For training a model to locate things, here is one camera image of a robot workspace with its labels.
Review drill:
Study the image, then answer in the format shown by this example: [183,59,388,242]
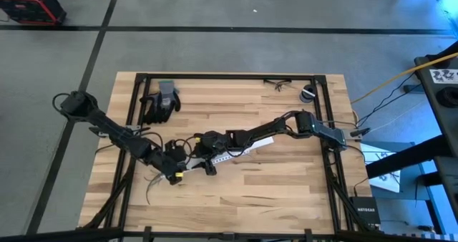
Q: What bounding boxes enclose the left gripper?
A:
[152,139,190,185]

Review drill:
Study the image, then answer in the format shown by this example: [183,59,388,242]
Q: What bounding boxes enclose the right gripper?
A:
[187,130,232,178]

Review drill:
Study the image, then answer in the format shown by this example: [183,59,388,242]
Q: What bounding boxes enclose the white duct cover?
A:
[185,137,276,171]

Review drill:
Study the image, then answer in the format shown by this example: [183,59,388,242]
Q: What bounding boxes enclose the grey black work glove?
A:
[157,79,181,113]
[138,92,171,125]

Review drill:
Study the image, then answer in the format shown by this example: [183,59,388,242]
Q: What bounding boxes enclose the pile of black zip ties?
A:
[262,77,293,92]

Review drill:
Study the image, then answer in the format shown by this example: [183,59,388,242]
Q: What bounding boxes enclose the small tape spool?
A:
[298,84,318,104]

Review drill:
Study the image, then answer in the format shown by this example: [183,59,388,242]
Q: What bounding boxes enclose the white paper sheet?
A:
[359,141,401,193]

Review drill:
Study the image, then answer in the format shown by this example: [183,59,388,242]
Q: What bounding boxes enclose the red black tool case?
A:
[0,0,67,27]

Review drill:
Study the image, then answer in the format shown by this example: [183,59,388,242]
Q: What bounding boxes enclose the white marker label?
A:
[427,67,458,85]

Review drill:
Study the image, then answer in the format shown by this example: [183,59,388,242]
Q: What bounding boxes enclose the black left camera cable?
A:
[142,131,196,158]

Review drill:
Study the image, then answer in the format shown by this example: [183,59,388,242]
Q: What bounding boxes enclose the black camera cable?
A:
[228,141,258,158]
[142,131,196,158]

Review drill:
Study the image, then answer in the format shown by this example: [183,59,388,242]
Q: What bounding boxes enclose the black right camera cable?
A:
[228,141,258,158]

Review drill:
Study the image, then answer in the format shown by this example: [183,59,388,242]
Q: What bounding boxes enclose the black aluminium table frame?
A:
[76,72,382,242]

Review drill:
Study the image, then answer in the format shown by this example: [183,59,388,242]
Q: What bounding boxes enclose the black Netgear network switch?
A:
[348,195,381,226]

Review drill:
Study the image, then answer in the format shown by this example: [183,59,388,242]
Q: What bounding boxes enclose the black power cables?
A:
[356,71,424,128]

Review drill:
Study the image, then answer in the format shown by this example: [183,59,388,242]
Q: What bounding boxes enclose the long yellow room cable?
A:
[351,51,458,105]

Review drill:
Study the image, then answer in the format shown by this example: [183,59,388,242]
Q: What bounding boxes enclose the black side workstation frame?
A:
[364,39,458,236]

